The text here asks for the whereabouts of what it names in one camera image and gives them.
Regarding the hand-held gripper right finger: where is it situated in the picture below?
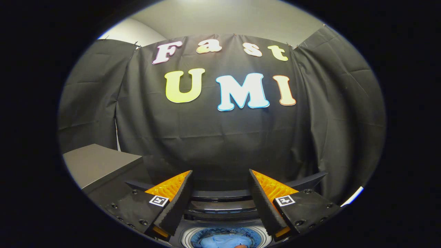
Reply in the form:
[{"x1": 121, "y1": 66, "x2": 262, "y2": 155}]
[{"x1": 248, "y1": 169, "x2": 341, "y2": 241}]

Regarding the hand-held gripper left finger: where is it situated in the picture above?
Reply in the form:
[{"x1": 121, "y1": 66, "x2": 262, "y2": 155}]
[{"x1": 105, "y1": 170, "x2": 193, "y2": 240}]

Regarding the grey top-load washing machine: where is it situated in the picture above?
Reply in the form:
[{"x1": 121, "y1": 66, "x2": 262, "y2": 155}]
[{"x1": 179, "y1": 198, "x2": 276, "y2": 248}]

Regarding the light blue polo shirt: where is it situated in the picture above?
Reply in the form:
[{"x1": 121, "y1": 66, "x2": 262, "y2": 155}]
[{"x1": 200, "y1": 232, "x2": 254, "y2": 248}]

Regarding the black backdrop cloth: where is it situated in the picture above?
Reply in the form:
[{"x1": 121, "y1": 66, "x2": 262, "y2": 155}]
[{"x1": 58, "y1": 26, "x2": 386, "y2": 204}]

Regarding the grey side table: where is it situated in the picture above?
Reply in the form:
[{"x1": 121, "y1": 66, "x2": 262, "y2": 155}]
[{"x1": 63, "y1": 144, "x2": 152, "y2": 207}]

